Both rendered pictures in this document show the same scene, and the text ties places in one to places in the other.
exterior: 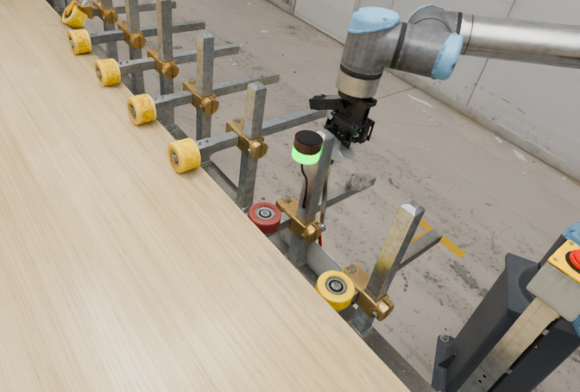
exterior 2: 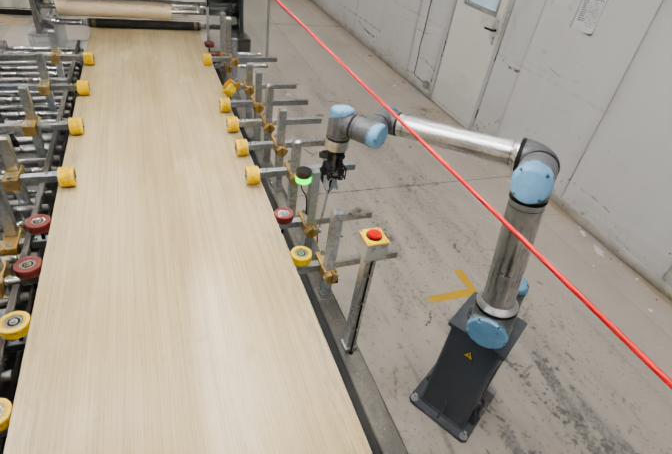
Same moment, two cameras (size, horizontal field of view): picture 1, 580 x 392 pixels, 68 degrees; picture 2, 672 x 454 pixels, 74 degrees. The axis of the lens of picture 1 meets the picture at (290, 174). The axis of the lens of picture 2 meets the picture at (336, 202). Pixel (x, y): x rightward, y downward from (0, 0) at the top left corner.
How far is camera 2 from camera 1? 94 cm
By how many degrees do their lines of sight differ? 16
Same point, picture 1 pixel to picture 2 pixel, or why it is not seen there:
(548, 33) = (442, 130)
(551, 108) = (631, 210)
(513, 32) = (424, 127)
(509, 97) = (597, 195)
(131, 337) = (189, 246)
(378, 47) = (339, 126)
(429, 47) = (362, 128)
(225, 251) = (252, 225)
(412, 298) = (429, 331)
